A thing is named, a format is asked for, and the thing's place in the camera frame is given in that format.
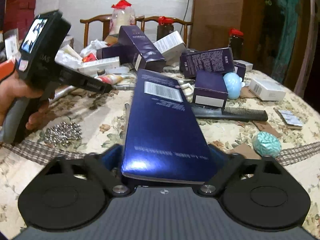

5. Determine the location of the dark sauce jar red lid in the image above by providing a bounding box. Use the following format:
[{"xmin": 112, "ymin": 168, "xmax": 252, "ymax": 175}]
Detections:
[{"xmin": 157, "ymin": 16, "xmax": 174, "ymax": 41}]

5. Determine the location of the black comb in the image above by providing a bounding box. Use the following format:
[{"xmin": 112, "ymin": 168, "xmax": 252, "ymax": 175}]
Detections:
[{"xmin": 191, "ymin": 104, "xmax": 268, "ymax": 122}]

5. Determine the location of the small purple white box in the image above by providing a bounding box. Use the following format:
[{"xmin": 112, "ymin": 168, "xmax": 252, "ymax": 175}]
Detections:
[{"xmin": 193, "ymin": 70, "xmax": 228, "ymax": 108}]

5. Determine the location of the person's left hand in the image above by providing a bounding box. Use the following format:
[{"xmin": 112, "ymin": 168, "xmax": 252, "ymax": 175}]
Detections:
[{"xmin": 0, "ymin": 72, "xmax": 49, "ymax": 131}]

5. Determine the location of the long dark blue box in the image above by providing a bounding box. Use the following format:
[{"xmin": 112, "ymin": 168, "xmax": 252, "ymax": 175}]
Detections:
[{"xmin": 121, "ymin": 69, "xmax": 218, "ymax": 184}]

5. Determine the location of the small foil packet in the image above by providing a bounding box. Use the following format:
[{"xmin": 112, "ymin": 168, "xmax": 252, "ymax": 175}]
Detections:
[{"xmin": 274, "ymin": 108, "xmax": 303, "ymax": 129}]

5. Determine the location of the square-back wooden chair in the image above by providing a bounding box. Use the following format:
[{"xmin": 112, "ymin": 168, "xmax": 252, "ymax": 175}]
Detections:
[{"xmin": 80, "ymin": 14, "xmax": 112, "ymax": 47}]

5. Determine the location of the white carton box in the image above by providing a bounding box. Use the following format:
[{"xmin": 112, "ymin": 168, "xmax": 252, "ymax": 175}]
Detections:
[{"xmin": 153, "ymin": 31, "xmax": 187, "ymax": 65}]

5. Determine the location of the teal brain squeeze ball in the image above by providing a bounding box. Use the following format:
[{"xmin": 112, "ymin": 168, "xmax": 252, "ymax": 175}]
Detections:
[{"xmin": 252, "ymin": 132, "xmax": 282, "ymax": 157}]

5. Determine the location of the purple box with text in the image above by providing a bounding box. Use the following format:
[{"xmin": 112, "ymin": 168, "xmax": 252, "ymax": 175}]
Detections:
[{"xmin": 179, "ymin": 47, "xmax": 235, "ymax": 78}]

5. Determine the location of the light blue brain ball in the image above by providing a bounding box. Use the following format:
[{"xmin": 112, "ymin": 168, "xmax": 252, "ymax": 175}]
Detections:
[{"xmin": 223, "ymin": 72, "xmax": 242, "ymax": 100}]

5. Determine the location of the purple box leaning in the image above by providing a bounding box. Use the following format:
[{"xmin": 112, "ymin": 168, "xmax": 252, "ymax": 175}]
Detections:
[{"xmin": 97, "ymin": 25, "xmax": 166, "ymax": 73}]

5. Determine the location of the pile of metal balls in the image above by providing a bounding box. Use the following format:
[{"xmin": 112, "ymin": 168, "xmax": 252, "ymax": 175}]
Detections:
[{"xmin": 43, "ymin": 122, "xmax": 82, "ymax": 147}]

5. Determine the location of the white barcode box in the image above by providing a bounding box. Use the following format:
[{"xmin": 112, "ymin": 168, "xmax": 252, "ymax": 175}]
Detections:
[{"xmin": 249, "ymin": 79, "xmax": 286, "ymax": 101}]

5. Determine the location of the pink plastic basin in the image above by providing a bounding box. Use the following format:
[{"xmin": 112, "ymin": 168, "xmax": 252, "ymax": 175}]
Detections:
[{"xmin": 0, "ymin": 58, "xmax": 16, "ymax": 82}]

